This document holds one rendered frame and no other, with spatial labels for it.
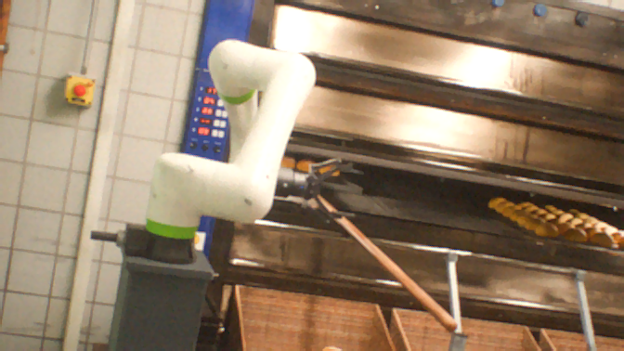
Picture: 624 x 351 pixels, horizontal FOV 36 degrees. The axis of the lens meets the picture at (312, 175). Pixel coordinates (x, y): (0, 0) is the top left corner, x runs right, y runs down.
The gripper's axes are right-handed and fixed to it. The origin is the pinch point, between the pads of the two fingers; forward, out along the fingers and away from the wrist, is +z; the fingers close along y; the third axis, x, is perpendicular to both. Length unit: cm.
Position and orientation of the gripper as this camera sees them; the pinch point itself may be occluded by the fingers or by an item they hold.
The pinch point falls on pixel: (355, 193)
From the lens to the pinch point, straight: 298.4
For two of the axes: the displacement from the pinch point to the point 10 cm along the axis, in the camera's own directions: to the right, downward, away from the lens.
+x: 2.0, 1.8, -9.6
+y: -1.9, 9.7, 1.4
